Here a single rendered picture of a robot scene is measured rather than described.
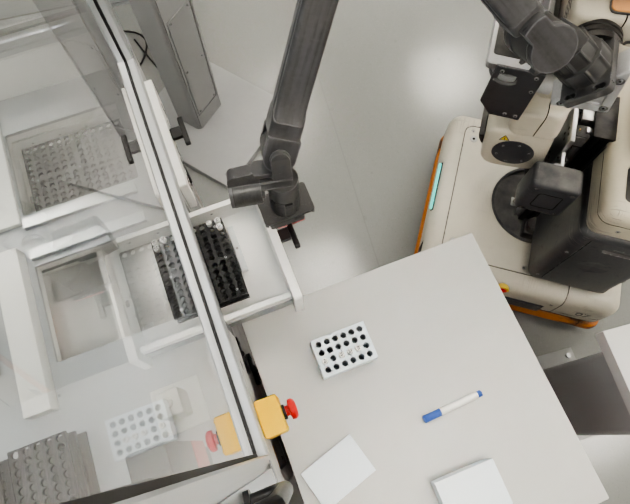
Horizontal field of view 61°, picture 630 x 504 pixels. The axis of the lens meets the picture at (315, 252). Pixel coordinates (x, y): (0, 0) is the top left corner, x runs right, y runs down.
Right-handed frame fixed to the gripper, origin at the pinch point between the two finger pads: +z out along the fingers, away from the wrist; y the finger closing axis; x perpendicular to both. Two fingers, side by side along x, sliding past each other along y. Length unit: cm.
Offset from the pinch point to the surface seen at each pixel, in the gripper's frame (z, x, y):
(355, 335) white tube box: 10.1, 26.1, -5.6
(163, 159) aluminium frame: -9.4, -17.8, 19.5
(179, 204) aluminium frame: -9.3, -7.1, 19.4
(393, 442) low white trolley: 14, 49, -5
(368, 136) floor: 89, -61, -54
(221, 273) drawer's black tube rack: -0.2, 6.0, 16.5
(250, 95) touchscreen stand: 85, -95, -14
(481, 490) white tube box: 9, 63, -17
